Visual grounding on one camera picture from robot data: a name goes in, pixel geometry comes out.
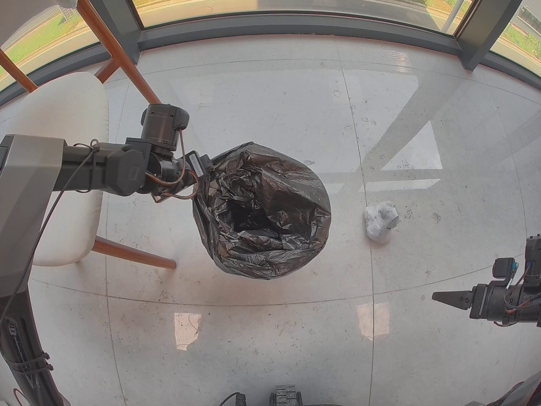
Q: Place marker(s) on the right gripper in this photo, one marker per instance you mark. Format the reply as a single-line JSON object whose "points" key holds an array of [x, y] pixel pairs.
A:
{"points": [[490, 303]]}

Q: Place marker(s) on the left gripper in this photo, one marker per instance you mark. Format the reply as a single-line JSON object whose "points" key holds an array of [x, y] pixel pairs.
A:
{"points": [[173, 171]]}

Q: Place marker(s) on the black plastic bag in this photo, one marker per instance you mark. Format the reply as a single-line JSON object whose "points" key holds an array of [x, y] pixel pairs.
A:
{"points": [[291, 193]]}

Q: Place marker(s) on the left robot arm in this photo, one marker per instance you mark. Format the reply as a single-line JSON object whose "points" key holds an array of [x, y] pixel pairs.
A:
{"points": [[34, 159]]}

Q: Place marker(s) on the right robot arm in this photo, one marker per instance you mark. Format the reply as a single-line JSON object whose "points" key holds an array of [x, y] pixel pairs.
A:
{"points": [[530, 294]]}

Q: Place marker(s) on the crumpled white paper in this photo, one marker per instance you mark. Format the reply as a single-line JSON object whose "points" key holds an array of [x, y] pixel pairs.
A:
{"points": [[380, 222]]}

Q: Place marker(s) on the white cushioned wooden chair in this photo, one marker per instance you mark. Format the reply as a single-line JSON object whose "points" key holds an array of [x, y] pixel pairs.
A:
{"points": [[63, 112]]}

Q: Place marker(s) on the window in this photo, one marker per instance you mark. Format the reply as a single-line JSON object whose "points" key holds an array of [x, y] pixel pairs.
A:
{"points": [[296, 32]]}

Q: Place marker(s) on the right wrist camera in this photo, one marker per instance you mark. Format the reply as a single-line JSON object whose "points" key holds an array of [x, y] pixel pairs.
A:
{"points": [[503, 267]]}

